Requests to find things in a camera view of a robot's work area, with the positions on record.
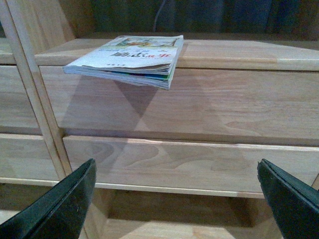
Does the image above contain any grey cable behind shelf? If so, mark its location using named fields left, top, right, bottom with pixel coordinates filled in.
left=154, top=0, right=167, bottom=32

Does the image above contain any light wooden bookshelf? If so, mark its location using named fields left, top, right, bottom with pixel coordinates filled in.
left=0, top=0, right=319, bottom=239

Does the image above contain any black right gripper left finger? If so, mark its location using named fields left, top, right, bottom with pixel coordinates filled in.
left=0, top=159, right=97, bottom=239

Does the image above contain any blue curtain backdrop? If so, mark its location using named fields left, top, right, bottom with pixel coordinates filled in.
left=91, top=0, right=319, bottom=36

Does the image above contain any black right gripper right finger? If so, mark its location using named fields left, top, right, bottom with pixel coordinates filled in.
left=257, top=159, right=319, bottom=239

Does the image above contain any white illustrated Chinese storybook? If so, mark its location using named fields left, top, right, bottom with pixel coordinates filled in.
left=63, top=35, right=184, bottom=90

